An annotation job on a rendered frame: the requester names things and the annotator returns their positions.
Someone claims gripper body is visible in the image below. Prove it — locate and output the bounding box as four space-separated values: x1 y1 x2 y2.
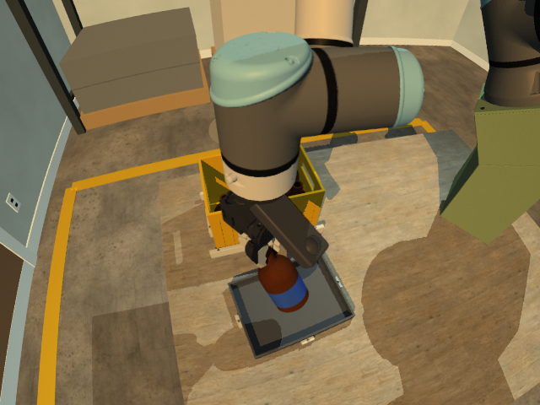
219 190 281 247

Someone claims yellow bottle crate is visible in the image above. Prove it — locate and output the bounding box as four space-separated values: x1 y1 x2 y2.
198 154 319 249

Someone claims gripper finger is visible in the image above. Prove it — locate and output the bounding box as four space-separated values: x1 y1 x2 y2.
272 238 282 255
238 236 268 268

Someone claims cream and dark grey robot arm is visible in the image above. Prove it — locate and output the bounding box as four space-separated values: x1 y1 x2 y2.
210 0 540 268

